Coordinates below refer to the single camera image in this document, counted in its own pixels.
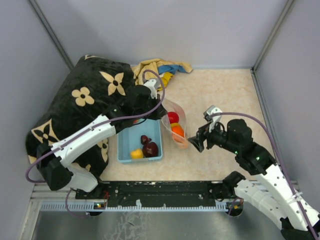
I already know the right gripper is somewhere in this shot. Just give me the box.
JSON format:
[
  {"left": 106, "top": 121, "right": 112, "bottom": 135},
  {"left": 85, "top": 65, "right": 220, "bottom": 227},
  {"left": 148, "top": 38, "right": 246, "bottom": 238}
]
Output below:
[{"left": 187, "top": 117, "right": 239, "bottom": 154}]

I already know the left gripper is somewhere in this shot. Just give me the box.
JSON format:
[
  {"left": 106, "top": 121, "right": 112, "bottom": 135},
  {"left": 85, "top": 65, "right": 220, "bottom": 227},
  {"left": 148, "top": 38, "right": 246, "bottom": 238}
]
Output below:
[{"left": 134, "top": 93, "right": 168, "bottom": 121}]

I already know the orange tangerine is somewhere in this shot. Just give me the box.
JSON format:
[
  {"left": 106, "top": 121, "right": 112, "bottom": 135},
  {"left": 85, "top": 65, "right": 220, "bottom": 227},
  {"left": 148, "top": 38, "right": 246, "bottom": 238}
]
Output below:
[{"left": 171, "top": 125, "right": 185, "bottom": 138}]

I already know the clear zip top bag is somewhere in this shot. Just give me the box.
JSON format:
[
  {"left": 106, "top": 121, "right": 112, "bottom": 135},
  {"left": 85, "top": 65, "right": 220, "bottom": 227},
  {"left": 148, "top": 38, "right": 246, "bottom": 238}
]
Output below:
[{"left": 161, "top": 98, "right": 189, "bottom": 149}]

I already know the small orange mango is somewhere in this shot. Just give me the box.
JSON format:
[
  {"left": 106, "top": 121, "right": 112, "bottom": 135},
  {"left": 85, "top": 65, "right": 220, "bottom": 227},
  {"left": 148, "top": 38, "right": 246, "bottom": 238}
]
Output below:
[{"left": 172, "top": 134, "right": 188, "bottom": 149}]

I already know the green yellow mango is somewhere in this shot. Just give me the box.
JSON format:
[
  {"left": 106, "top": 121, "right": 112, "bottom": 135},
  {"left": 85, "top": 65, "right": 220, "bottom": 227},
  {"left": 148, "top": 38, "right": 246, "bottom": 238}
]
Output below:
[{"left": 170, "top": 122, "right": 179, "bottom": 128}]

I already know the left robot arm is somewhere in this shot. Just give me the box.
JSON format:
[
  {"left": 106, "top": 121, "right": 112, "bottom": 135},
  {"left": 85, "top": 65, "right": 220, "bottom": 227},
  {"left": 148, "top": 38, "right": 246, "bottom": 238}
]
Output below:
[{"left": 35, "top": 79, "right": 167, "bottom": 199}]

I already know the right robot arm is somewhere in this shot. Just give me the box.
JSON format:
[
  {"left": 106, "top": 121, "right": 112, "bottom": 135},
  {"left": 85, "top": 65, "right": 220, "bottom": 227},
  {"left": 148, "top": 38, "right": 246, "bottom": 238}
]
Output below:
[{"left": 188, "top": 119, "right": 320, "bottom": 240}]

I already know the yellow blue crumpled cloth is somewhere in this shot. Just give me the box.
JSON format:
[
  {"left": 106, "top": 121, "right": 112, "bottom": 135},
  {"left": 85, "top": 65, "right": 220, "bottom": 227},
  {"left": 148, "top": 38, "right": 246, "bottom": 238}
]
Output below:
[{"left": 131, "top": 58, "right": 193, "bottom": 87}]

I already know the small dark red fruit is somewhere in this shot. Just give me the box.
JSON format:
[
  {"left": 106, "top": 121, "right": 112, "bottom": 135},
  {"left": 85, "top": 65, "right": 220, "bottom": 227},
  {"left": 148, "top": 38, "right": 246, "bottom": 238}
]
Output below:
[{"left": 140, "top": 135, "right": 152, "bottom": 146}]

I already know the light blue plastic basket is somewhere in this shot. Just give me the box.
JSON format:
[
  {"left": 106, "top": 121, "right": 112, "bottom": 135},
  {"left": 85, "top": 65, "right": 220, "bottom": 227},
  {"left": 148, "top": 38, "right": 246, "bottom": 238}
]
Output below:
[{"left": 117, "top": 119, "right": 163, "bottom": 164}]

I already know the black floral pillow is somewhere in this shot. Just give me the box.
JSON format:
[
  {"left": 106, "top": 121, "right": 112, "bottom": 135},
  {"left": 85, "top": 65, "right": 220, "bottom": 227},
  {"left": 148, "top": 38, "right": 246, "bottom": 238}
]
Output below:
[{"left": 25, "top": 55, "right": 135, "bottom": 163}]

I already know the dark red apple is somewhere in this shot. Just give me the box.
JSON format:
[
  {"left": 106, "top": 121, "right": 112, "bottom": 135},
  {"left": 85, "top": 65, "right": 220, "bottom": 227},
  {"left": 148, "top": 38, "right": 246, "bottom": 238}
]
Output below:
[{"left": 142, "top": 142, "right": 159, "bottom": 158}]

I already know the yellow peach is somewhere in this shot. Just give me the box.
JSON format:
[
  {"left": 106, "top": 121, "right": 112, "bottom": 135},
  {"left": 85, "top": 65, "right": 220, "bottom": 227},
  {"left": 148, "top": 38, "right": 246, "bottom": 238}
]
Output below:
[{"left": 130, "top": 148, "right": 144, "bottom": 160}]

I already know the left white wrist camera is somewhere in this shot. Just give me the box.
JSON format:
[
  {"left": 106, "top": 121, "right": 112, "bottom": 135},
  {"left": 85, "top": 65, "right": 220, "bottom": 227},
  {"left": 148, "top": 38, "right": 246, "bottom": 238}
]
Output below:
[{"left": 143, "top": 78, "right": 161, "bottom": 99}]

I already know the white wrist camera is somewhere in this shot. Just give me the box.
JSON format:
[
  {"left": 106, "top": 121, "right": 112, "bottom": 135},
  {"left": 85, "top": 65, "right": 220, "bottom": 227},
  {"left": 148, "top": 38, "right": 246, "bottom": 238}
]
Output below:
[
  {"left": 203, "top": 105, "right": 222, "bottom": 133},
  {"left": 143, "top": 78, "right": 161, "bottom": 99}
]

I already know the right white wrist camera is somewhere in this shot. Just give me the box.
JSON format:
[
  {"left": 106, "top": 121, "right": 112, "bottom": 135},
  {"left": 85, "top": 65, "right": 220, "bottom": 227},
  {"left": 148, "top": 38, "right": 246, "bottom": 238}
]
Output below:
[{"left": 203, "top": 105, "right": 222, "bottom": 133}]

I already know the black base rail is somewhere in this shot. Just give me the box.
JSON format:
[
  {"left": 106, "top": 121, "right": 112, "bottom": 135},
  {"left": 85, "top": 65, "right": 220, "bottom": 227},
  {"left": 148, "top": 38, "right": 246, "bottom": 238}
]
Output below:
[{"left": 75, "top": 181, "right": 244, "bottom": 217}]

